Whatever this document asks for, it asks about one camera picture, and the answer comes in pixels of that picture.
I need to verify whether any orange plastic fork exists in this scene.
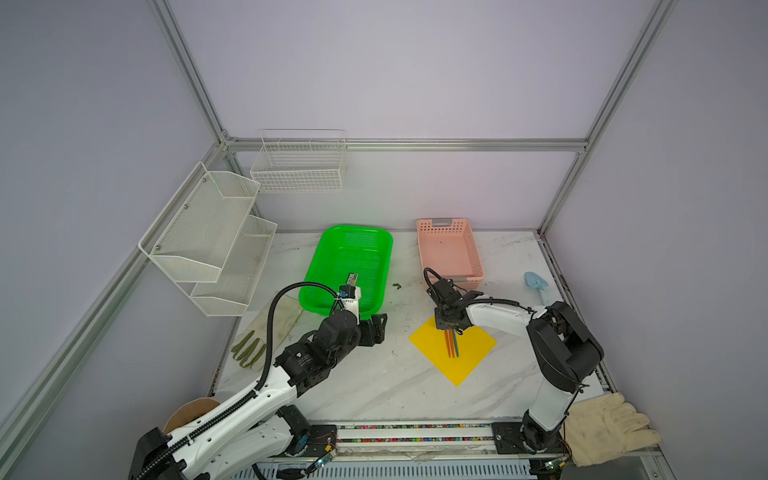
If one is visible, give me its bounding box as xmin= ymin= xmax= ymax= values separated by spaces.
xmin=443 ymin=330 xmax=450 ymax=359

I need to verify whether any yellow paper napkin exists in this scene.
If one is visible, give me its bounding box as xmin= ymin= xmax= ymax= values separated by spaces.
xmin=409 ymin=317 xmax=497 ymax=386

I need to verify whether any pink plastic basket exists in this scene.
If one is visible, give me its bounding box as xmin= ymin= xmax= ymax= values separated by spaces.
xmin=416 ymin=218 xmax=484 ymax=290

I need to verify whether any green plastic basket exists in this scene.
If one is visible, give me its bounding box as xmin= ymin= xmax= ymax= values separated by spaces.
xmin=305 ymin=225 xmax=394 ymax=320

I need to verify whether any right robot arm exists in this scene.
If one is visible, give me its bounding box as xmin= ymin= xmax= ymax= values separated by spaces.
xmin=424 ymin=268 xmax=604 ymax=453

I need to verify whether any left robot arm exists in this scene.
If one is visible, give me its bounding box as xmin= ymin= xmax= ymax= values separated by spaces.
xmin=129 ymin=281 xmax=388 ymax=479

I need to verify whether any light blue garden trowel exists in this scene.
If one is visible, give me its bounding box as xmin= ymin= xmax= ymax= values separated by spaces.
xmin=524 ymin=271 xmax=551 ymax=306

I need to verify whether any white mesh two-tier shelf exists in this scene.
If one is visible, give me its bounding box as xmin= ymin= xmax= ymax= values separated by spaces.
xmin=138 ymin=163 xmax=277 ymax=318

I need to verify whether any paper bag with greens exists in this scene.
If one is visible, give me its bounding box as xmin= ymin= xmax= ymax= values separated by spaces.
xmin=163 ymin=397 xmax=220 ymax=434

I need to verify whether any cream work glove right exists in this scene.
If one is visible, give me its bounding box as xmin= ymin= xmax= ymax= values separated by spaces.
xmin=564 ymin=392 xmax=662 ymax=467

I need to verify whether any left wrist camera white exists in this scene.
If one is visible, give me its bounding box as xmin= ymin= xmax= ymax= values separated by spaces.
xmin=339 ymin=284 xmax=361 ymax=322

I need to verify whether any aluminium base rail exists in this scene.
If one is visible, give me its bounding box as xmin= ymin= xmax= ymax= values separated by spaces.
xmin=302 ymin=419 xmax=570 ymax=458

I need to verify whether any white wire basket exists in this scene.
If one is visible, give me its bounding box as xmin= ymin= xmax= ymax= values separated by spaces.
xmin=250 ymin=129 xmax=347 ymax=194

